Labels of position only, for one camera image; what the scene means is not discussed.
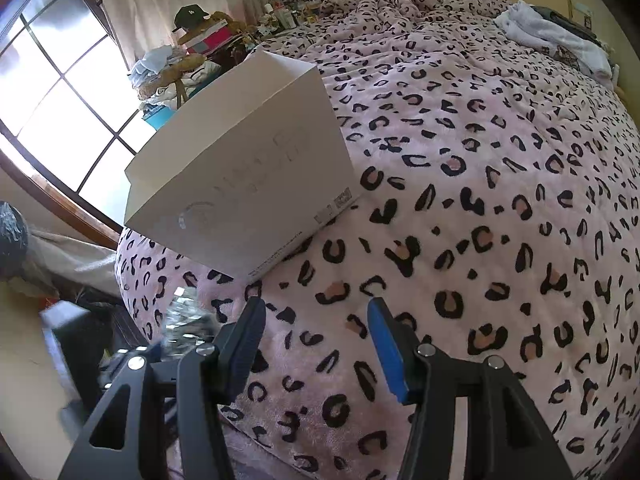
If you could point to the dark grey folded clothing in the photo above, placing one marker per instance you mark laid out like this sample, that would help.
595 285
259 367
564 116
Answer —
575 22

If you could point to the silver foil bag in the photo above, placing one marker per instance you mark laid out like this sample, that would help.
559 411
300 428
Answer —
187 320

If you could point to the cluttered shelf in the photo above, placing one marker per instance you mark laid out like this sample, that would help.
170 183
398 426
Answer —
295 0

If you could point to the white folded towel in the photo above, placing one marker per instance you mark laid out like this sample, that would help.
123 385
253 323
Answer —
550 35

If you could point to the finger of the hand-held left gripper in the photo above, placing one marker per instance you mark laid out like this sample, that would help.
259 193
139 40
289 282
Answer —
147 352

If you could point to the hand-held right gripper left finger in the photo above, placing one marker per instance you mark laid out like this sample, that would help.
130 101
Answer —
250 345

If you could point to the dark shiny bag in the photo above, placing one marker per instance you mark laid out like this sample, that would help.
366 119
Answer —
10 235

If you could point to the white cardboard box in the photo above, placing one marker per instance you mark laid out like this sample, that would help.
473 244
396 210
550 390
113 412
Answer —
240 160

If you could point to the pink leopard print blanket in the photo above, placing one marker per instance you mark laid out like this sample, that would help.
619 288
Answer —
475 210

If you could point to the window with dark frame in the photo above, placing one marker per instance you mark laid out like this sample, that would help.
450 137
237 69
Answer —
50 100

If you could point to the teal box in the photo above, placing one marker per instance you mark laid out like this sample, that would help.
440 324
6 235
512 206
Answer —
160 119

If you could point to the wall socket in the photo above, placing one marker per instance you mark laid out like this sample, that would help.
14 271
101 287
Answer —
582 10

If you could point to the pink shoebox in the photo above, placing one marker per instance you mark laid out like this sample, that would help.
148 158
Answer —
212 37

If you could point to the pile of clothes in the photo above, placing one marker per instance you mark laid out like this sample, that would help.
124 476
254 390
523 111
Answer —
155 60

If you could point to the brown plush toy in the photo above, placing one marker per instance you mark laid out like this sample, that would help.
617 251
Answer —
225 19

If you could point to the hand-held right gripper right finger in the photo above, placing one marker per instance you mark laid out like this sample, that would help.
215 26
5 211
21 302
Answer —
387 350

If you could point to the beige cloth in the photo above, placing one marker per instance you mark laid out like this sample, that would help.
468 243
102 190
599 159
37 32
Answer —
65 260

